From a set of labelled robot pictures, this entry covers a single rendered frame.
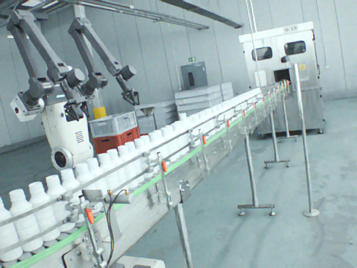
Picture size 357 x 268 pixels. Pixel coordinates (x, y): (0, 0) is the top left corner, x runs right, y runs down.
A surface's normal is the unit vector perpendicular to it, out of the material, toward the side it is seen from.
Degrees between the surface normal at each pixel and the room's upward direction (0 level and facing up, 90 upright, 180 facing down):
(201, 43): 90
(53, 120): 90
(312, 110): 90
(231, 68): 90
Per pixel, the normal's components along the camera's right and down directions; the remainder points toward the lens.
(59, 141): -0.36, 0.40
